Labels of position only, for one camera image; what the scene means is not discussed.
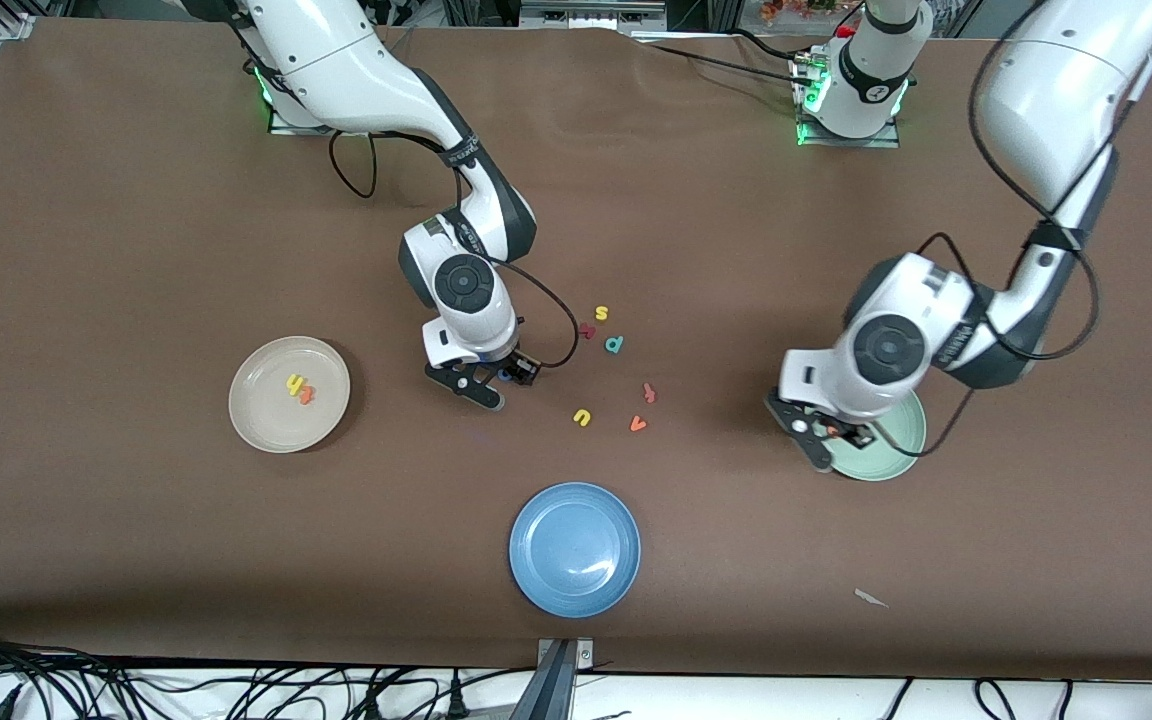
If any beige brown plate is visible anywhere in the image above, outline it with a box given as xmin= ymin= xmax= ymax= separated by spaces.
xmin=228 ymin=336 xmax=352 ymax=454

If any green plate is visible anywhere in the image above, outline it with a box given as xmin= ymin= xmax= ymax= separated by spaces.
xmin=829 ymin=390 xmax=928 ymax=482

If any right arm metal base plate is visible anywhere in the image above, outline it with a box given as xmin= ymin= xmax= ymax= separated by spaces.
xmin=269 ymin=95 xmax=337 ymax=136

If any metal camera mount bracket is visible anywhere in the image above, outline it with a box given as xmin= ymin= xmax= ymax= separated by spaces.
xmin=509 ymin=637 xmax=595 ymax=720

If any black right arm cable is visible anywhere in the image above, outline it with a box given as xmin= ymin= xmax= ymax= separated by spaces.
xmin=329 ymin=130 xmax=580 ymax=369

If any orange foliage decoration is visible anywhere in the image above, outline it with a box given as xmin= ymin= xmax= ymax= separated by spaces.
xmin=761 ymin=0 xmax=862 ymax=26

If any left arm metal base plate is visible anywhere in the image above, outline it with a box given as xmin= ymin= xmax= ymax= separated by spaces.
xmin=794 ymin=55 xmax=903 ymax=149

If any blue plate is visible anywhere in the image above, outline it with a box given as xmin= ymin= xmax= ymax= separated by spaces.
xmin=509 ymin=482 xmax=642 ymax=619

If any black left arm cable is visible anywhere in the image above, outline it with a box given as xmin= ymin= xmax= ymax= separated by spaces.
xmin=871 ymin=60 xmax=1102 ymax=459

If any brown table cover sheet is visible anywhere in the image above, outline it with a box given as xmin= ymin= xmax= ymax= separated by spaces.
xmin=0 ymin=18 xmax=1152 ymax=681

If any aluminium frame profile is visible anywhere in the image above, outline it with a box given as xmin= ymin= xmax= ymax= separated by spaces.
xmin=521 ymin=0 xmax=667 ymax=31

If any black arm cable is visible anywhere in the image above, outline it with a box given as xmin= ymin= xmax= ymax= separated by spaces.
xmin=871 ymin=60 xmax=1102 ymax=459
xmin=329 ymin=130 xmax=580 ymax=369

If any black base cable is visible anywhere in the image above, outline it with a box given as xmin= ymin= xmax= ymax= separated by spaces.
xmin=631 ymin=28 xmax=822 ymax=89

